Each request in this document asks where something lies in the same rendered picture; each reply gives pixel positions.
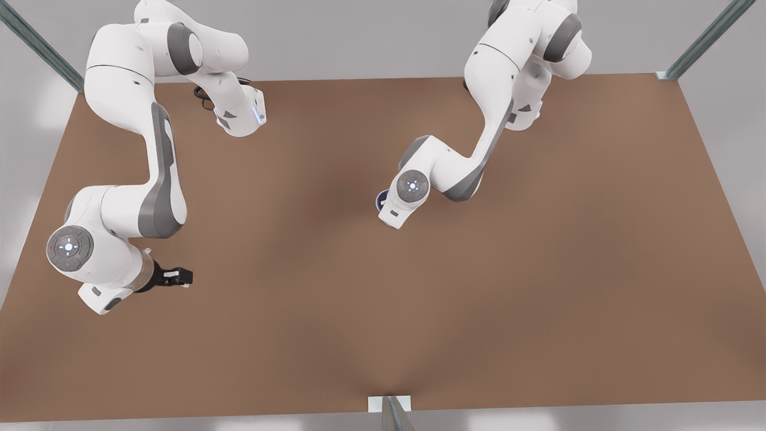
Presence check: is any black right arm cable loop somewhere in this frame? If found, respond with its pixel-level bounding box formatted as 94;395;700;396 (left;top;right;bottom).
193;77;253;112

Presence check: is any silver frame post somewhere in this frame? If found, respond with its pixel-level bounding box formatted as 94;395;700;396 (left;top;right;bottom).
367;395;415;431
0;0;85;93
656;0;758;81

